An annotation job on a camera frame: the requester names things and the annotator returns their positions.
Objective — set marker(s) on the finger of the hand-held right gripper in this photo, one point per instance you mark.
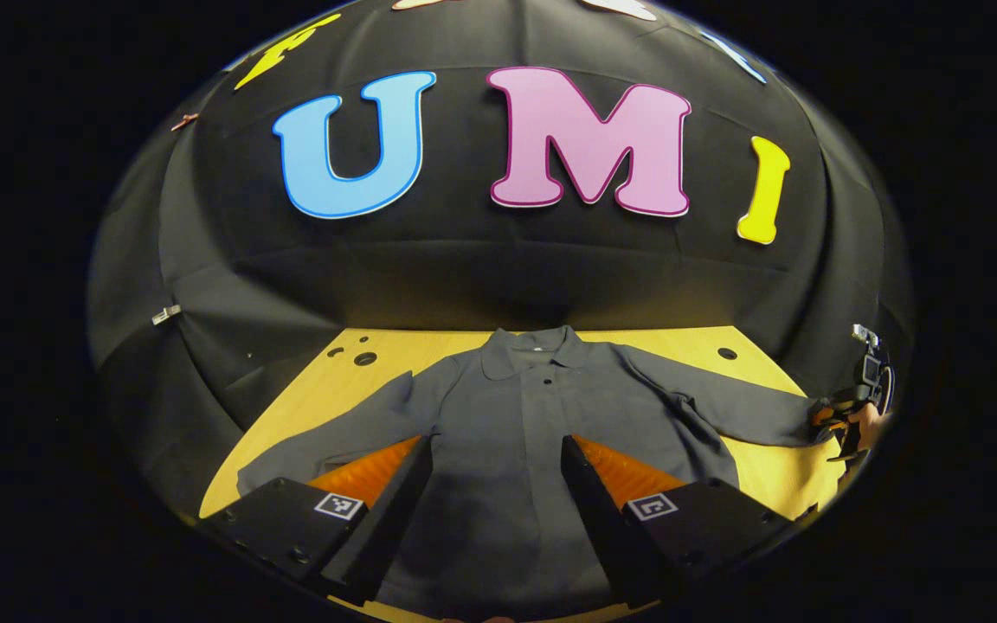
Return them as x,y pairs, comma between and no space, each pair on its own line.
829,417

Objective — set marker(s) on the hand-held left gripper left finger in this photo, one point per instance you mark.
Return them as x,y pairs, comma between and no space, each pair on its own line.
395,510

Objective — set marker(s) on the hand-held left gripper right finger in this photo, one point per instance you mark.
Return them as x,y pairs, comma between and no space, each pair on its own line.
594,510

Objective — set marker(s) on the grey collared shirt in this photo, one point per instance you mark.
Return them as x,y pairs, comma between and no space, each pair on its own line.
507,433

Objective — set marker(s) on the black backdrop cloth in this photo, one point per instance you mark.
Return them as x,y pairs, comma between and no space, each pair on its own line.
481,268

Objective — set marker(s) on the silver metal clip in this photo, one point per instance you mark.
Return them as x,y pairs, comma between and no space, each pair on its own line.
166,315

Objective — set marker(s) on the red clip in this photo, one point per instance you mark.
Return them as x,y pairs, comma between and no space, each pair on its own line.
185,122

